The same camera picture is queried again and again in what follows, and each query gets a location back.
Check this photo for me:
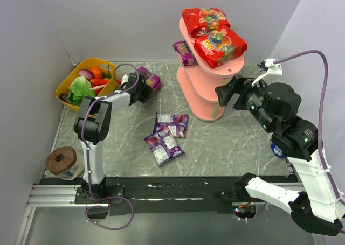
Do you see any toy green lettuce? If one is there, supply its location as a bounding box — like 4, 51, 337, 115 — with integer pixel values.
66, 76, 96, 106

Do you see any small purple packet lower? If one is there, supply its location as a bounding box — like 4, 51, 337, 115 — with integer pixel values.
144, 135, 185, 166

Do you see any red candy bag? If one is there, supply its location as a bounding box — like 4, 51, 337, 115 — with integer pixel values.
194, 25, 247, 68
182, 8, 231, 38

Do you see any pink three-tier shelf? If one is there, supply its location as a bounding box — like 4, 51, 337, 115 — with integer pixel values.
177, 19, 244, 121

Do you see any small purple packet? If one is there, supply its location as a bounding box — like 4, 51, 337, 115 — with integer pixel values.
153, 112, 189, 138
144, 135, 185, 166

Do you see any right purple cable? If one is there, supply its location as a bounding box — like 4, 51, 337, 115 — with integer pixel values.
246, 50, 345, 224

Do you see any purple candy bag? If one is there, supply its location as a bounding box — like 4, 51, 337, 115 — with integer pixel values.
173, 40, 198, 67
137, 66, 161, 91

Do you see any purple cable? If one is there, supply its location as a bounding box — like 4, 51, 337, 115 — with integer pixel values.
80, 64, 140, 231
246, 50, 345, 224

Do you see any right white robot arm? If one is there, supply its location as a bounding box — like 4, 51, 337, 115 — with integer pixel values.
215, 75, 344, 236

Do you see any white toilet paper roll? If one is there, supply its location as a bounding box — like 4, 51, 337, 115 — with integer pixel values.
271, 142, 287, 159

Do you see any toy dark eggplant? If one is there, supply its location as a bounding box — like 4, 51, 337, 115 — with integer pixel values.
59, 93, 70, 104

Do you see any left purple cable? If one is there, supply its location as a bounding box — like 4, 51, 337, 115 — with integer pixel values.
80, 64, 140, 231

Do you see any toy orange pumpkin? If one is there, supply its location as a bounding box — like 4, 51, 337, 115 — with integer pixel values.
89, 67, 104, 79

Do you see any toy red carrot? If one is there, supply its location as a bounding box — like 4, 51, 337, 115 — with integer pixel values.
90, 78, 109, 87

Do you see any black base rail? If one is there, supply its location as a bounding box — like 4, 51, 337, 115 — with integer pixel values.
74, 176, 251, 215

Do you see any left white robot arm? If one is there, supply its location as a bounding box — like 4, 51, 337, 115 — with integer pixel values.
73, 73, 152, 201

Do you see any small purple packet upper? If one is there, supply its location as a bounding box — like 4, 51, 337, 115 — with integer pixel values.
153, 112, 189, 138

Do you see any toy purple onion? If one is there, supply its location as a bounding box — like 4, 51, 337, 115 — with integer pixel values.
78, 69, 94, 80

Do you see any yellow plastic basket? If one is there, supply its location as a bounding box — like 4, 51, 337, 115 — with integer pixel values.
56, 58, 119, 111

